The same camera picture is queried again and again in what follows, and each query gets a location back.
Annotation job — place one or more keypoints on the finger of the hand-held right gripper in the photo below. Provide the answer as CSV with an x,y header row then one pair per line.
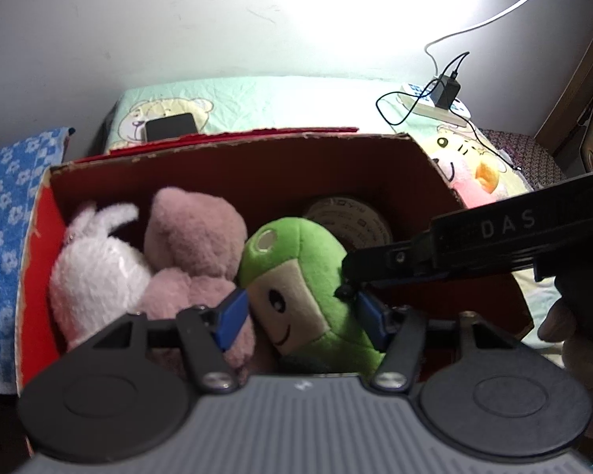
x,y
410,281
385,261

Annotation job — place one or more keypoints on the beige tape roll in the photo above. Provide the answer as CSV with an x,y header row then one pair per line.
x,y
351,219

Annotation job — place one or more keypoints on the yellow plush toy pink shirt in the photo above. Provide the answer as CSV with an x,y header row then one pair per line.
x,y
469,168

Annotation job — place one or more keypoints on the black charger adapter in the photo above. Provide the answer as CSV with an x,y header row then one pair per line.
x,y
447,91

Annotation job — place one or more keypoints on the black smartphone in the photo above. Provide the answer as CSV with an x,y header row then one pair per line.
x,y
170,127

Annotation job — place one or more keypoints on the green plush toy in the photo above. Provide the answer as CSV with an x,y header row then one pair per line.
x,y
301,256

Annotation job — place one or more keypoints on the person's right hand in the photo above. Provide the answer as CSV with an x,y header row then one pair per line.
x,y
552,323

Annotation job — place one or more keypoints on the red cardboard box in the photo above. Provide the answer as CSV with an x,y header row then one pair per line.
x,y
326,168

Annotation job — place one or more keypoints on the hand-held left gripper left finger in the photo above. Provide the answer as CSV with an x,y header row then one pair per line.
x,y
233,317

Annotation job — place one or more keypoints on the white power strip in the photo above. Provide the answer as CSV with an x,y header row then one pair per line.
x,y
415,98

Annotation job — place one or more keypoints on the brown wooden frame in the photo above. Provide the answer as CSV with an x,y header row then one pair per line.
x,y
568,108

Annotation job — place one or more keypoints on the white plush bunny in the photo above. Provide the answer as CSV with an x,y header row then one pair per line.
x,y
94,266

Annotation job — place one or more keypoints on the blue floral towel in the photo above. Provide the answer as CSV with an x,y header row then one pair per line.
x,y
20,182

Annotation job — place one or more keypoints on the dark floral patterned cloth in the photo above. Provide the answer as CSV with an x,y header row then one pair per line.
x,y
524,158

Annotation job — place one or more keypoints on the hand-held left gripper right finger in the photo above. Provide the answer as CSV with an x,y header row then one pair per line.
x,y
373,321

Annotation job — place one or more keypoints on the pink teddy bear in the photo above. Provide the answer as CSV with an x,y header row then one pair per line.
x,y
192,237

